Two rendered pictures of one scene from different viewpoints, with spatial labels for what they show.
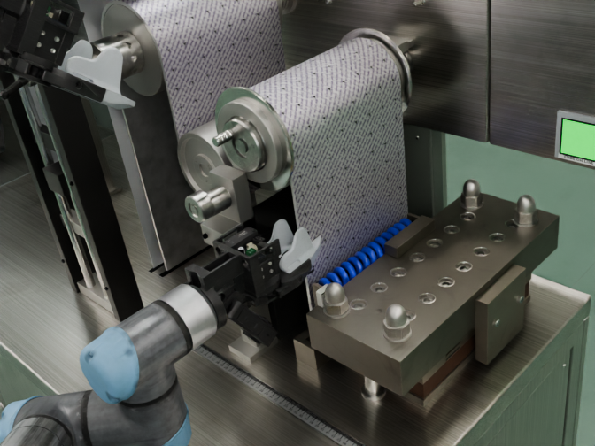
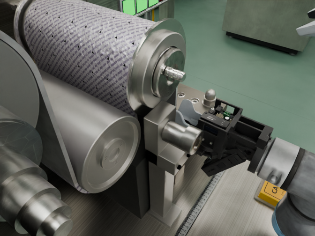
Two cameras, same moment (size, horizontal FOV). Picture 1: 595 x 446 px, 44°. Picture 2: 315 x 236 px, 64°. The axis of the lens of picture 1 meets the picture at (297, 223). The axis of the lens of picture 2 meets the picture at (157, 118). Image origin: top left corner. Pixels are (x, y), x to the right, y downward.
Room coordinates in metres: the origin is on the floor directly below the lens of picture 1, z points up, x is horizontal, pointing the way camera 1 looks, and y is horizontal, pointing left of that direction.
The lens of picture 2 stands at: (0.96, 0.35, 1.46)
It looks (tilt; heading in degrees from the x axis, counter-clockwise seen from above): 44 degrees down; 257
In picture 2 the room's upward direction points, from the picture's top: straight up
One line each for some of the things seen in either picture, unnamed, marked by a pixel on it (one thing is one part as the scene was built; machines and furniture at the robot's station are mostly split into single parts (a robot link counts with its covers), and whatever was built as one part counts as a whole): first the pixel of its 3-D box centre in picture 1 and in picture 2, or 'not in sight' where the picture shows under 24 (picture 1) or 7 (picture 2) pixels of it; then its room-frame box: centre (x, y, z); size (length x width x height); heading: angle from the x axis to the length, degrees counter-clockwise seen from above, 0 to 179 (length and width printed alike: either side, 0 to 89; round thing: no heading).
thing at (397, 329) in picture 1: (396, 319); (210, 96); (0.71, -0.11, 1.05); 0.04 x 0.04 x 0.04
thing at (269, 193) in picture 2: not in sight; (277, 191); (0.61, 0.11, 0.91); 0.07 x 0.07 x 0.02; 41
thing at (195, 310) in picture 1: (185, 315); (274, 161); (0.71, 0.15, 1.11); 0.08 x 0.05 x 0.08; 41
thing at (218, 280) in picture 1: (235, 278); (231, 137); (0.76, 0.09, 1.12); 0.12 x 0.08 x 0.09; 131
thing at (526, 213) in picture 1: (526, 208); not in sight; (0.93, -0.35, 1.05); 0.04 x 0.04 x 0.04
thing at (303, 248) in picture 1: (302, 245); (185, 111); (0.82, 0.00, 1.12); 0.09 x 0.03 x 0.06; 130
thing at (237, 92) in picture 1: (252, 140); (159, 70); (0.88, 0.04, 1.25); 0.15 x 0.01 x 0.15; 41
